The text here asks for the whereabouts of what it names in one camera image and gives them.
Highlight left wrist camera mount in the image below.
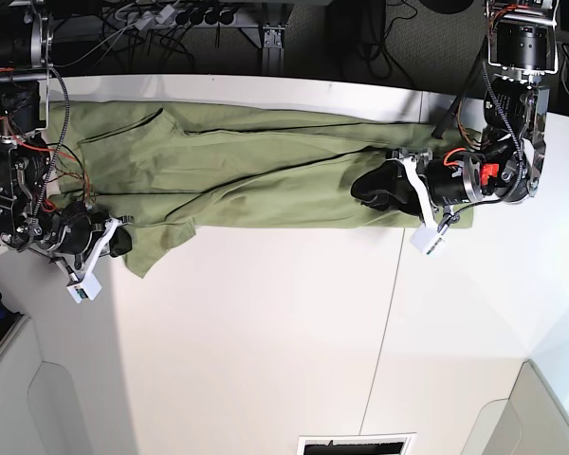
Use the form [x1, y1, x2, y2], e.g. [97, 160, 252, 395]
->
[389, 148, 478, 256]

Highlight grey chair left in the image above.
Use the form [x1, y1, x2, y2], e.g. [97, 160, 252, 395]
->
[0, 316, 95, 454]

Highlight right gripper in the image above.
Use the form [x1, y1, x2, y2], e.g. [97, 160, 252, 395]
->
[101, 227, 133, 258]

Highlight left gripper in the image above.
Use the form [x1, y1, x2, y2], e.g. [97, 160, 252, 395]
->
[350, 160, 422, 216]

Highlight green t-shirt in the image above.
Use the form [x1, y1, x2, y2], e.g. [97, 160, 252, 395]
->
[46, 101, 464, 277]

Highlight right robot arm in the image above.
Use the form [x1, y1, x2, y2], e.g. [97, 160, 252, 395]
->
[0, 1, 132, 270]

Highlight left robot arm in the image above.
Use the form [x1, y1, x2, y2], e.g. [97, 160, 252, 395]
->
[351, 1, 559, 231]

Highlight grey chair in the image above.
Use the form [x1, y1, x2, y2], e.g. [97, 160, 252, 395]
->
[0, 316, 95, 454]
[462, 360, 569, 455]

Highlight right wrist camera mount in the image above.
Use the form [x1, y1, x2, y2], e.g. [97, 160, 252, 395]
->
[50, 212, 134, 303]

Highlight black power strip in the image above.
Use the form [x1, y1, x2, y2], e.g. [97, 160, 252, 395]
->
[173, 1, 261, 28]

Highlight aluminium table leg post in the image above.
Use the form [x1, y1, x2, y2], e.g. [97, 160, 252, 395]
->
[262, 27, 285, 77]

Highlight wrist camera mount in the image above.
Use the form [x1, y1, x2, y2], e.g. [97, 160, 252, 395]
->
[50, 212, 134, 303]
[389, 148, 478, 256]

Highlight grey chair right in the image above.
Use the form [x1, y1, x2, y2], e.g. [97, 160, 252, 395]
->
[462, 360, 569, 455]

